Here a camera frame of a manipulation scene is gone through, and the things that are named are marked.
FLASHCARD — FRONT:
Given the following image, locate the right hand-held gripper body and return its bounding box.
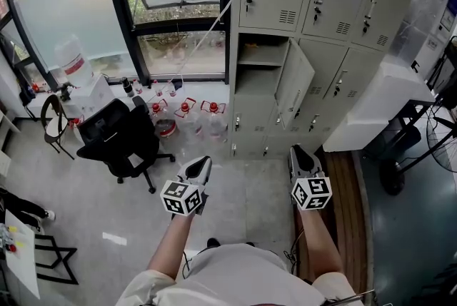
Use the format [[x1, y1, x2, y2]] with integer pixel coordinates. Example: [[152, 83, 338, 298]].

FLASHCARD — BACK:
[[288, 144, 333, 211]]

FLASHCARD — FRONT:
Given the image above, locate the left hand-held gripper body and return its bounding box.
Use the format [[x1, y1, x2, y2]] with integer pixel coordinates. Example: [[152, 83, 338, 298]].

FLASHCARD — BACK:
[[159, 155, 214, 217]]

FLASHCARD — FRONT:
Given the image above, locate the grey metal locker door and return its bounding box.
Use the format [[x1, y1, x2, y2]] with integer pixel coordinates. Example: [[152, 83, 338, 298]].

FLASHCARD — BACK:
[[273, 38, 316, 131]]

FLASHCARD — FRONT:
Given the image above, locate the person's left forearm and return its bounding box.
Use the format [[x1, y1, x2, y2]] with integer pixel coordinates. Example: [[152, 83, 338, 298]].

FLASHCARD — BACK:
[[147, 212, 196, 281]]

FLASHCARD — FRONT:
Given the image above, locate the person's right forearm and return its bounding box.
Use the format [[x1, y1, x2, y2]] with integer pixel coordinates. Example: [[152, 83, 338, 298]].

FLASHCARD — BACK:
[[295, 206, 346, 285]]

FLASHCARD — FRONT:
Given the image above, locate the brown wooden platform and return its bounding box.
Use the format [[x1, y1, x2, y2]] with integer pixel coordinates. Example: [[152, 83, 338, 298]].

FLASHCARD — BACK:
[[294, 150, 373, 299]]

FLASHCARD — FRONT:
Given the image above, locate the clear jug red cap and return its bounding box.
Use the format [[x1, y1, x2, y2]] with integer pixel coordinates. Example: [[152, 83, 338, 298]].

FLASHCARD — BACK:
[[199, 99, 229, 143], [151, 98, 178, 138], [174, 97, 203, 142]]

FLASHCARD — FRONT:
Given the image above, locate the black office chair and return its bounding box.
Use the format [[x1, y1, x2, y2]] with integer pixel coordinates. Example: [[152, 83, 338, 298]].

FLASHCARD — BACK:
[[76, 95, 176, 195]]

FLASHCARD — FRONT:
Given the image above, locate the person's white shirt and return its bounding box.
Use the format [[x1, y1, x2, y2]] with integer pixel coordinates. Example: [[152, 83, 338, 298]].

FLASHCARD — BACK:
[[116, 243, 366, 306]]

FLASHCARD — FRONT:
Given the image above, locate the black metal stand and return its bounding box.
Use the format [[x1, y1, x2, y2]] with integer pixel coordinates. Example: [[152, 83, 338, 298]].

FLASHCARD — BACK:
[[391, 99, 457, 173]]

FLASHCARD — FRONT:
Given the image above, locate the white box cabinet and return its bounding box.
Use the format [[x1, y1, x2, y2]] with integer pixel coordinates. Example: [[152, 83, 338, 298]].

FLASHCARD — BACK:
[[322, 59, 437, 153]]

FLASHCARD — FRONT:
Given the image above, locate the black thermos flask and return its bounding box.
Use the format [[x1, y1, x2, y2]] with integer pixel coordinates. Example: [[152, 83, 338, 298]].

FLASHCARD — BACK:
[[121, 76, 136, 98]]

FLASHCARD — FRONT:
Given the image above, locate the white water dispenser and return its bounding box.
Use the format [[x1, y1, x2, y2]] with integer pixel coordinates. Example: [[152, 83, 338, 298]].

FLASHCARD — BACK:
[[63, 73, 116, 121]]

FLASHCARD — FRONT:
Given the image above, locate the black standing fan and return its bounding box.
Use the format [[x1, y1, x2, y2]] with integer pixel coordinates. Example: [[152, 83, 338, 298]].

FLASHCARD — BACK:
[[378, 101, 457, 195]]

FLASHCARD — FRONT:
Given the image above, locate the black tape floor marking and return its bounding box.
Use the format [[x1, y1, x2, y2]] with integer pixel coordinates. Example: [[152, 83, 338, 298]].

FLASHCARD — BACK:
[[33, 234, 80, 286]]

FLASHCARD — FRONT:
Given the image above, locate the white table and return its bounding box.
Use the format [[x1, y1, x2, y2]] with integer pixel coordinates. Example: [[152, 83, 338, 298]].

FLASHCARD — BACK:
[[0, 209, 41, 300]]

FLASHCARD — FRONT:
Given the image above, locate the large clear water bottle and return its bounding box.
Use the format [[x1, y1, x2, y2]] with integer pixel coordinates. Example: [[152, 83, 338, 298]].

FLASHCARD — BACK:
[[54, 34, 95, 88]]

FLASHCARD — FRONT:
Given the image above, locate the black cable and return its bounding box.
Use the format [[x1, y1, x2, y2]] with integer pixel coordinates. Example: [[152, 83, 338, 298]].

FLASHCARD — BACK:
[[283, 228, 305, 272]]

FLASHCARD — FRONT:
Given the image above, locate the black frame chair white seat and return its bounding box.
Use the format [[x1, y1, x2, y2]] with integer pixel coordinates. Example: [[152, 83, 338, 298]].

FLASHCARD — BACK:
[[39, 94, 76, 160]]

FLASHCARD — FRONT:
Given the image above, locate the white cord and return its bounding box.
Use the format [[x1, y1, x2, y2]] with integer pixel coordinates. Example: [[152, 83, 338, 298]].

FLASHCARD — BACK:
[[170, 0, 233, 85]]

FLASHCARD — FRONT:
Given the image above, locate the black window frame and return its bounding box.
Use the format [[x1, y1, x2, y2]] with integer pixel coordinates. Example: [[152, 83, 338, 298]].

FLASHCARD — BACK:
[[0, 0, 230, 92]]

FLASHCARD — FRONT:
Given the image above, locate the blue wall poster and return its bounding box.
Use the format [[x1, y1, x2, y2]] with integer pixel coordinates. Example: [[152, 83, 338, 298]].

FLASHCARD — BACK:
[[438, 0, 457, 34]]

